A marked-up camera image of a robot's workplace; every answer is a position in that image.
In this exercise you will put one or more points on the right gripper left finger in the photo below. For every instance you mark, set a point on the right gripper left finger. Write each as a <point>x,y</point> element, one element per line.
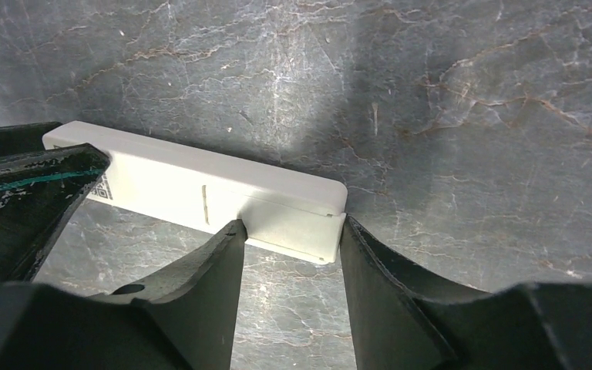
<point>182,316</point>

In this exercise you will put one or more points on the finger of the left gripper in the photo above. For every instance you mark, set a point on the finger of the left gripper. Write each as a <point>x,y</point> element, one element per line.
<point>24,138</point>
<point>39,192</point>

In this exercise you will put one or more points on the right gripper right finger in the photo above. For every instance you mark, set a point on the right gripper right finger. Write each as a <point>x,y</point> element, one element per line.
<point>404,316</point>

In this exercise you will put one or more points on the white remote control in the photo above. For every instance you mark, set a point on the white remote control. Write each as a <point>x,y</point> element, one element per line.
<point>284,211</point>

